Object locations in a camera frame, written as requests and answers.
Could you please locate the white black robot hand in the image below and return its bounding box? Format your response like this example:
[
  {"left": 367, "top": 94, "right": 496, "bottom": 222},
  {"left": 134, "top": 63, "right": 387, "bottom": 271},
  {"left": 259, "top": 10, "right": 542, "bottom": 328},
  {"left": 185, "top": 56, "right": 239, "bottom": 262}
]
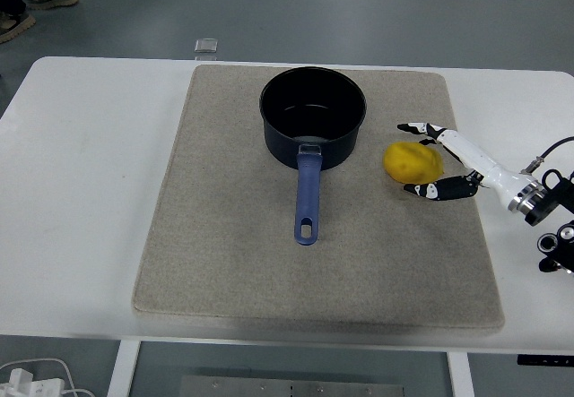
[{"left": 396, "top": 121, "right": 530, "bottom": 210}]

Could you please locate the yellow potato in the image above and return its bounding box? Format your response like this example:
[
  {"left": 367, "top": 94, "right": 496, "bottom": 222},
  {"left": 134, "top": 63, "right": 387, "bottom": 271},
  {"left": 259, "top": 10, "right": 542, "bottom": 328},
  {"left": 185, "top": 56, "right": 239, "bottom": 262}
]
[{"left": 382, "top": 141, "right": 446, "bottom": 185}]

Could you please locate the black table control panel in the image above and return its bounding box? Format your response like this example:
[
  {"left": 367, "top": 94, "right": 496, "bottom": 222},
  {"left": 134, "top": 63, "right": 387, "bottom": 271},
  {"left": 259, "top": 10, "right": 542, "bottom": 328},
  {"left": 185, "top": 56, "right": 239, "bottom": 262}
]
[{"left": 517, "top": 354, "right": 574, "bottom": 367}]

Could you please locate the white table leg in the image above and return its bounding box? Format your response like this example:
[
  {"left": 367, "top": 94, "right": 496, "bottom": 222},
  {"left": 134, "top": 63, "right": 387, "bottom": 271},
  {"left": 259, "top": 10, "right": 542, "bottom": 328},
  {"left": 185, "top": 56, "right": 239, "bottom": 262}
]
[
  {"left": 447, "top": 350, "right": 475, "bottom": 397},
  {"left": 106, "top": 338, "right": 143, "bottom": 397}
]

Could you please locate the beige fabric mat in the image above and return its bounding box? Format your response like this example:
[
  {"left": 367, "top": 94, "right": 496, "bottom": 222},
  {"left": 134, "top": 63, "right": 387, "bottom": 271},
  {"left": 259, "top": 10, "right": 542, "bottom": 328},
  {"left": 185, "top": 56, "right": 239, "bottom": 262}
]
[{"left": 131, "top": 64, "right": 507, "bottom": 336}]

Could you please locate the grey metal plate with screws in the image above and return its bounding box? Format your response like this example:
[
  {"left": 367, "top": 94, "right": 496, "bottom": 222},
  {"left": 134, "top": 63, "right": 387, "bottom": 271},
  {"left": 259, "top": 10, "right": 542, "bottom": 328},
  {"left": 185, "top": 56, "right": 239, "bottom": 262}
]
[{"left": 178, "top": 375, "right": 404, "bottom": 397}]

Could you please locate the white power strip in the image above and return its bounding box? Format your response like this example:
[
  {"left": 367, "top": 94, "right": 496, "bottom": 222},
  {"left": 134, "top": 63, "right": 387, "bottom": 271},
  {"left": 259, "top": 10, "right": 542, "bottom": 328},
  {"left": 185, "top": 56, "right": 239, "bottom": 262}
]
[{"left": 0, "top": 367, "right": 64, "bottom": 397}]

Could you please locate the blue pot with handle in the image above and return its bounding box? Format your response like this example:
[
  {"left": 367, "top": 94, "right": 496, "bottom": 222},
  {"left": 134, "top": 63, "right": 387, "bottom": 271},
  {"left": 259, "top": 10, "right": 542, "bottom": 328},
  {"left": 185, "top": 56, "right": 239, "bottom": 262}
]
[{"left": 258, "top": 65, "right": 369, "bottom": 246}]

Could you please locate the white cable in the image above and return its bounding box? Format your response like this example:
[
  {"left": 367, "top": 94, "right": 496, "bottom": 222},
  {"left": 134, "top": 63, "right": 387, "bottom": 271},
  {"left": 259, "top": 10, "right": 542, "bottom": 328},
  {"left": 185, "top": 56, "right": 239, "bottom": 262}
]
[{"left": 0, "top": 358, "right": 93, "bottom": 397}]

